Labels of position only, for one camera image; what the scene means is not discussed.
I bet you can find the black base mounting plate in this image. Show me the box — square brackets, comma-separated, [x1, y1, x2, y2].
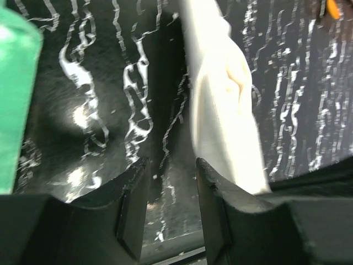
[140, 157, 352, 264]

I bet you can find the white cloth napkin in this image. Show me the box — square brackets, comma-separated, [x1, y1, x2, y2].
[180, 1, 271, 194]

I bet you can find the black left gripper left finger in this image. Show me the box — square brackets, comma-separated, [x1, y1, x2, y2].
[68, 157, 151, 259]

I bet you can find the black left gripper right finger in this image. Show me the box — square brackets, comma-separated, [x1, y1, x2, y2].
[196, 158, 286, 264]

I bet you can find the orange plastic spoon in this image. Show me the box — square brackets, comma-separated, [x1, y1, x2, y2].
[325, 0, 340, 20]

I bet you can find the black marble pattern mat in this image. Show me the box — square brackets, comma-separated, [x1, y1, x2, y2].
[8, 1, 352, 245]

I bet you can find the green white patterned cloth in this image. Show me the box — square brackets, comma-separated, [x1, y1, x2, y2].
[1, 6, 42, 194]

